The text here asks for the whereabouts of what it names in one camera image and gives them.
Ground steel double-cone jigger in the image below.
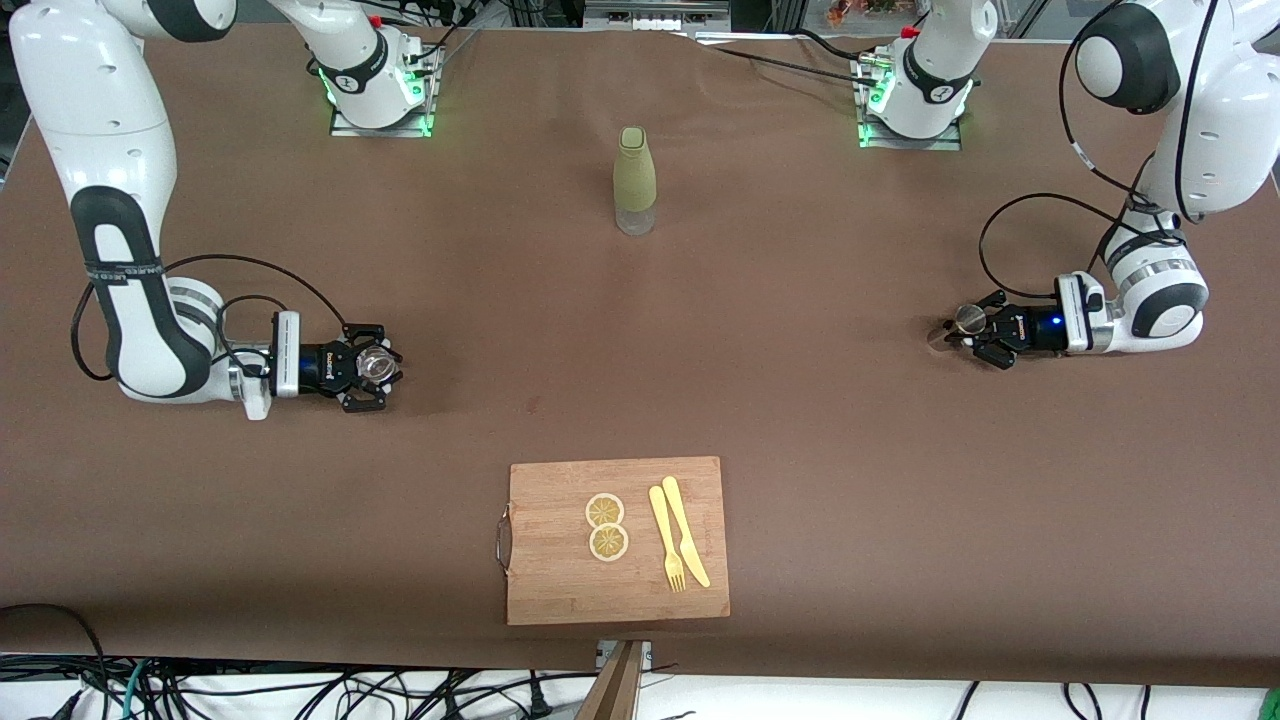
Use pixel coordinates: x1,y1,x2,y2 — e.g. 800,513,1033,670
928,302,989,351

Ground brown table cloth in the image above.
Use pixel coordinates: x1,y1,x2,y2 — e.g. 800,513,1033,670
0,20,1280,691

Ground wooden cutting board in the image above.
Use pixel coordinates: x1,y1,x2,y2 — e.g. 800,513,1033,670
495,456,731,627

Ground green sleeved glass bottle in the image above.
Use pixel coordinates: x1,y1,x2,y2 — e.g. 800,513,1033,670
612,126,658,237

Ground orange red clutter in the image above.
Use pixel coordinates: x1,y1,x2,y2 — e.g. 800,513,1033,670
825,0,916,29

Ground yellow plastic fork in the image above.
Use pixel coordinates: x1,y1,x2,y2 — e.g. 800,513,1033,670
648,485,687,593

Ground yellow plastic knife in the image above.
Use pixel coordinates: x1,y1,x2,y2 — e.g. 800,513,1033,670
661,476,712,589

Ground grey equipment box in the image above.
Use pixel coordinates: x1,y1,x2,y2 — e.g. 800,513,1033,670
585,0,731,31

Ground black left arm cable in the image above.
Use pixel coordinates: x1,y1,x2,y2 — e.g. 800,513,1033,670
978,0,1223,301

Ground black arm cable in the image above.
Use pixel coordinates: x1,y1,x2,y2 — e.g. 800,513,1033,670
978,0,1223,301
70,255,349,383

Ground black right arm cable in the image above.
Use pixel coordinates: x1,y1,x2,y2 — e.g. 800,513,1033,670
70,255,349,383

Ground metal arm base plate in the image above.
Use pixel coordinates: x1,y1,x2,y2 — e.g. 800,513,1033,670
855,55,963,151
330,45,438,139

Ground black base power cable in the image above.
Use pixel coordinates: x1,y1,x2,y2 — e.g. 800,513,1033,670
690,35,873,83

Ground black floor cable loop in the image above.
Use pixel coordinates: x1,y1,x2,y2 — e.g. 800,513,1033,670
0,603,111,720

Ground green floor cable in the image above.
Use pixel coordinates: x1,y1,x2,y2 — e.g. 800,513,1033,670
120,660,151,720

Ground wooden post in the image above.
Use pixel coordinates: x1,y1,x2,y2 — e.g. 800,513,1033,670
575,642,646,720

